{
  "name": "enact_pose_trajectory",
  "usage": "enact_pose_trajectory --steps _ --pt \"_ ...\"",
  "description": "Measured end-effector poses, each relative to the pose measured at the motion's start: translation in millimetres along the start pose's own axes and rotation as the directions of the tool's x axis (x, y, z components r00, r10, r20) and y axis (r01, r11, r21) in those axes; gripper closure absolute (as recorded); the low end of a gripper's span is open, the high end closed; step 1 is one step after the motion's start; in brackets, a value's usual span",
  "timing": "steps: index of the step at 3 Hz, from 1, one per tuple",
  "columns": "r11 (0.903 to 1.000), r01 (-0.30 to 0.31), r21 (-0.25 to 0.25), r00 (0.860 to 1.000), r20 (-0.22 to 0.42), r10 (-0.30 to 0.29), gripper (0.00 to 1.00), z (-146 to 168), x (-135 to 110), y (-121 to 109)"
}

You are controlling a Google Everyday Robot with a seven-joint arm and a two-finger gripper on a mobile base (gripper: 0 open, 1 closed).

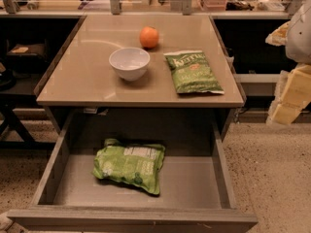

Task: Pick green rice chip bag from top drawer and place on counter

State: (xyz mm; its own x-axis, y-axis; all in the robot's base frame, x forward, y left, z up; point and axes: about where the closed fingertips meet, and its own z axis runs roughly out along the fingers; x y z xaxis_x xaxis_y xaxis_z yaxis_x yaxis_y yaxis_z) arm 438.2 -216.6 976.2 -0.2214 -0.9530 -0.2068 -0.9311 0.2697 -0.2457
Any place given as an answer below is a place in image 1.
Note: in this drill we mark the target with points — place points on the green jalapeno kettle chip bag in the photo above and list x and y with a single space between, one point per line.
191 72

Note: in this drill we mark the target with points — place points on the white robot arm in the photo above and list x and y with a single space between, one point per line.
298 45

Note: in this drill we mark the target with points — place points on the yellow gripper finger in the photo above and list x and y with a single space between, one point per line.
279 36
292 95

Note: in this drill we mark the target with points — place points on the orange fruit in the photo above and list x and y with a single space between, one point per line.
148 37

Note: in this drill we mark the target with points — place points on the dark side table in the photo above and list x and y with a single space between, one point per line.
23 64

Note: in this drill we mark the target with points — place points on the open grey drawer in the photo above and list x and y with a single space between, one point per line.
195 189

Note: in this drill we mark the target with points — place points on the green rice chip bag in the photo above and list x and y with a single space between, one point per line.
133 164

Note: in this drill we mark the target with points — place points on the white bowl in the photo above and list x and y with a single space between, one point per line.
130 64

